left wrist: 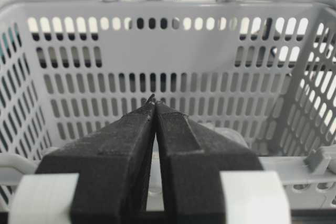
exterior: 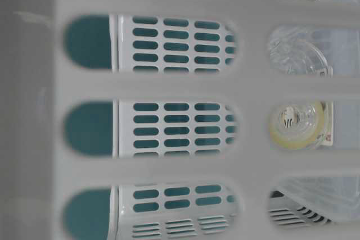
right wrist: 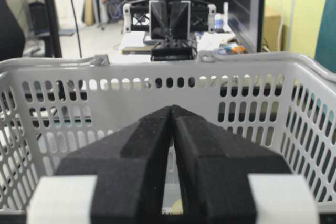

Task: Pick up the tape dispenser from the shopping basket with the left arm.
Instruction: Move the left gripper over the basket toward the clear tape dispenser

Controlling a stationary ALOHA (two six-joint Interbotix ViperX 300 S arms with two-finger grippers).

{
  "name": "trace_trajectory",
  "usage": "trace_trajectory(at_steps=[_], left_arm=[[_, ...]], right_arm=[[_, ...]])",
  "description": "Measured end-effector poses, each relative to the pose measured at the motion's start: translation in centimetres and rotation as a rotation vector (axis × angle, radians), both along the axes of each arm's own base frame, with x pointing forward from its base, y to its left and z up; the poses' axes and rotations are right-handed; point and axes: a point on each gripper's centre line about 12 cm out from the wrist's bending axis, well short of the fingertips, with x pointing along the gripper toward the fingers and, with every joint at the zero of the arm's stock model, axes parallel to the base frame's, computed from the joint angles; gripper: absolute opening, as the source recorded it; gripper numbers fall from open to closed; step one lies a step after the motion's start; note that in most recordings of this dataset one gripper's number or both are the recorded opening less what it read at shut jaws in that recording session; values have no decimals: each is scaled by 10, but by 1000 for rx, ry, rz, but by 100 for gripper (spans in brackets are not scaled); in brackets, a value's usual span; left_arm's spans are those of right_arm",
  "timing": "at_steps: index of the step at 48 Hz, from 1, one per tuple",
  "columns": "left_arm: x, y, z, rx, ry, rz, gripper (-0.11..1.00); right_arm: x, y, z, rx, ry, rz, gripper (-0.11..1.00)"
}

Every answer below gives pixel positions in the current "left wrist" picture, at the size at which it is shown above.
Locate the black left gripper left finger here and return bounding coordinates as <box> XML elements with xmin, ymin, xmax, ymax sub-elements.
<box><xmin>36</xmin><ymin>97</ymin><xmax>155</xmax><ymax>223</ymax></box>

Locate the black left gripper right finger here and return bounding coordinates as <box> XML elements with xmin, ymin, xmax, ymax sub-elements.
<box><xmin>155</xmin><ymin>102</ymin><xmax>263</xmax><ymax>223</ymax></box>

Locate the grey plastic shopping basket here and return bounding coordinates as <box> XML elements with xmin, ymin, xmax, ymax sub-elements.
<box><xmin>0</xmin><ymin>0</ymin><xmax>336</xmax><ymax>213</ymax></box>

